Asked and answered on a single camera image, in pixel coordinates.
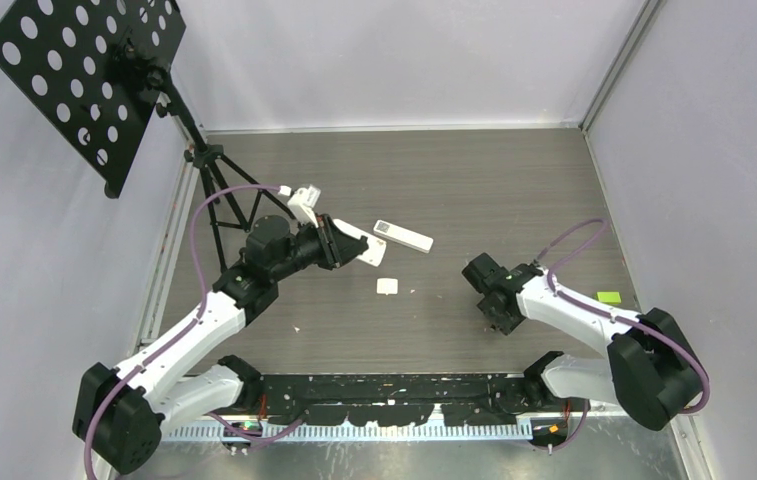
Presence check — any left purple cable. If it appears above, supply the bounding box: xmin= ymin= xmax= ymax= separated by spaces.
xmin=82 ymin=184 xmax=287 ymax=480

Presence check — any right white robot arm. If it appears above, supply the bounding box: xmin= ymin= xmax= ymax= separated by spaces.
xmin=462 ymin=253 xmax=709 ymax=431

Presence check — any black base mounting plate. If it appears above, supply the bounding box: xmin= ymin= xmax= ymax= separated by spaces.
xmin=196 ymin=372 xmax=591 ymax=429

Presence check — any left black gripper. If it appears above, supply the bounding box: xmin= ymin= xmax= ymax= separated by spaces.
xmin=270 ymin=213 xmax=366 ymax=283

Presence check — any green block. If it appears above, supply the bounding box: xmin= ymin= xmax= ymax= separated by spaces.
xmin=596 ymin=291 xmax=622 ymax=305

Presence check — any long white remote control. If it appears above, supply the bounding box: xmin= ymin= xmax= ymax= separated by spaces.
xmin=373 ymin=220 xmax=434 ymax=254

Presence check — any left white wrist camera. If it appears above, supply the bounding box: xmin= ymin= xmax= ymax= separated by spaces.
xmin=278 ymin=185 xmax=321 ymax=227

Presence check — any small white battery cover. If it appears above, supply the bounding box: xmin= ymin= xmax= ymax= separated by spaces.
xmin=376 ymin=278 xmax=399 ymax=295

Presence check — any black perforated music stand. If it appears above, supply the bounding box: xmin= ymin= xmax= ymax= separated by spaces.
xmin=0 ymin=0 xmax=298 ymax=273

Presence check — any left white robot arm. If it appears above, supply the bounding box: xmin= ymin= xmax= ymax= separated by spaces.
xmin=72 ymin=214 xmax=387 ymax=478

